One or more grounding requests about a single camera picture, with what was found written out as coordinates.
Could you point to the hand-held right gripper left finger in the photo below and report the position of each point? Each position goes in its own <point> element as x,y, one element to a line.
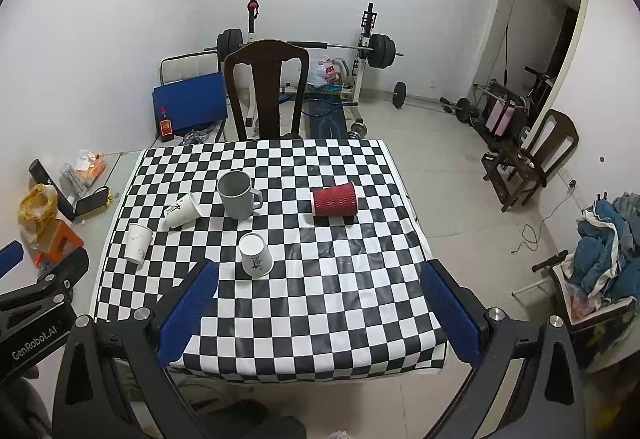
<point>187,314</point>

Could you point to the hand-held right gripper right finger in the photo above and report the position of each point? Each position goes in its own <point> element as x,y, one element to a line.
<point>450,319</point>

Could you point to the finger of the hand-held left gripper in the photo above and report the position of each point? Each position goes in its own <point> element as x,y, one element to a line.
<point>10,256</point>
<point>65,269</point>

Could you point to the white paper cup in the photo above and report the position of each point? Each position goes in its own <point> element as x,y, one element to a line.
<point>182,211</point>
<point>255,259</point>
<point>137,244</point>

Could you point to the red ribbed paper cup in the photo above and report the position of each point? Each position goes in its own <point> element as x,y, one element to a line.
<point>335,201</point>

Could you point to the orange box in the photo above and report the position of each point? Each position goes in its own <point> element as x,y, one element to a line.
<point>60,239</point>

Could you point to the yellow plastic bag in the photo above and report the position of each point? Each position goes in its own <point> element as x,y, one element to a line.
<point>35,209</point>

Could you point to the black gold phone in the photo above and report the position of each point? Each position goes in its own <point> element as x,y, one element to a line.
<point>92,204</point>

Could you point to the long black box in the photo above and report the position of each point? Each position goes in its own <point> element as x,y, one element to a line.
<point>47,181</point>

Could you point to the orange packet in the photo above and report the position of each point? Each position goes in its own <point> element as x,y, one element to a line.
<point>95,166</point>

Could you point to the grey mug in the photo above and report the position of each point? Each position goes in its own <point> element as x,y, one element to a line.
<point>237,204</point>

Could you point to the black white checkered tablecloth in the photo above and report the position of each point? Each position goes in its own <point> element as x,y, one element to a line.
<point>325,269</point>

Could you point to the black laundry rack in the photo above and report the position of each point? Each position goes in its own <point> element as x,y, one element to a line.
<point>595,319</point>

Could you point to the pile of blue clothes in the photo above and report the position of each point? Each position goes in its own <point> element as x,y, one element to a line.
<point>600,249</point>

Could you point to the amber glass bottle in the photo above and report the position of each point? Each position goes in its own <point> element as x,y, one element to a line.
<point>165,129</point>

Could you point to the dark wooden chair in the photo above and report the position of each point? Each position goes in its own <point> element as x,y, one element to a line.
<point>265,84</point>
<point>555,144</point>

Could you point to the blue board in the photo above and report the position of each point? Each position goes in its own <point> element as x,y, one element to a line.
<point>190,101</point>

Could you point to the small metal dumbbell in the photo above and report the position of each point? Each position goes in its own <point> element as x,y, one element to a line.
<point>357,129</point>

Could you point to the black blue mat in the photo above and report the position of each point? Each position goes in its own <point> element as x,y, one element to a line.
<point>327,125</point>

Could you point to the small barbell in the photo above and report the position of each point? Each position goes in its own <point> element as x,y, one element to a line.
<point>400,94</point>

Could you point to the exercise machine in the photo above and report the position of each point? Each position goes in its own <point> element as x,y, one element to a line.
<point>487,91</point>

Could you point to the blue badminton racket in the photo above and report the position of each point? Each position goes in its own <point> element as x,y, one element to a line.
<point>320,106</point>

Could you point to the white weight bench rack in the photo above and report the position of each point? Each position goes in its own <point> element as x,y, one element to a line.
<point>357,74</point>

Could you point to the black barbell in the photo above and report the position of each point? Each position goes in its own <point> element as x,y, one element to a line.
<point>382,50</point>

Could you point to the red white plastic bag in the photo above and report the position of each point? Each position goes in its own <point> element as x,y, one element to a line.
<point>327,69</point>

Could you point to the white door frame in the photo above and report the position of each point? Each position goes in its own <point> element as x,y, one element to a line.
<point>585,19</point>

